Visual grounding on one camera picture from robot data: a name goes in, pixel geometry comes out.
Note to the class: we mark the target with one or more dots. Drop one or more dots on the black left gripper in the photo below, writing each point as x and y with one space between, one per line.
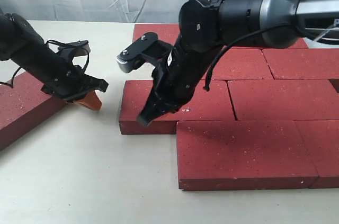
61 79

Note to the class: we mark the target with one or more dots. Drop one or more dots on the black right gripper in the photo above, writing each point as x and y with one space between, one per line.
175 80

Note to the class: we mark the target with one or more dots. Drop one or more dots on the red brick with groove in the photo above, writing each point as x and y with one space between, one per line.
242 64

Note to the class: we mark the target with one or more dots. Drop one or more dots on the long red brick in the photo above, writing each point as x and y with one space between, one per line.
24 107

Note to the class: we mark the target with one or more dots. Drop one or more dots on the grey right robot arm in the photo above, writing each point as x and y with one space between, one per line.
209 28

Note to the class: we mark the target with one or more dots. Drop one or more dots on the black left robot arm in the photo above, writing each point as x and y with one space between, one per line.
16 32

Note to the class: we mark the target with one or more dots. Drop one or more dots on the back left red brick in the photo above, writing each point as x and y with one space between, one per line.
166 32

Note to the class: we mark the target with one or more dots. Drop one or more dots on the front large red brick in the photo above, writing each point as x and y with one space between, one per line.
242 155

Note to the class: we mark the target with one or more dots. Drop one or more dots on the second row right brick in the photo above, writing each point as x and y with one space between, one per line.
319 63

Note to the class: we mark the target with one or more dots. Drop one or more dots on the third row red brick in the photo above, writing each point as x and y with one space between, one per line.
288 99

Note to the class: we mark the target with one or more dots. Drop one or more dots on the back right red brick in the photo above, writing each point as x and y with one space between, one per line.
299 44

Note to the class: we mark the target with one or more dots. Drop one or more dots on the front right red brick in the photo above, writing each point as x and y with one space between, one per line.
321 140

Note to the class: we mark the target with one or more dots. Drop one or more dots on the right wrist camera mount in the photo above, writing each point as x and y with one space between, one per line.
143 53

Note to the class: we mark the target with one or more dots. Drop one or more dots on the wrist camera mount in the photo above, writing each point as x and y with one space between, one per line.
143 53
70 50

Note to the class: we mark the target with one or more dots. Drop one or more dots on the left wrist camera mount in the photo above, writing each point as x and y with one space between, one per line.
70 50

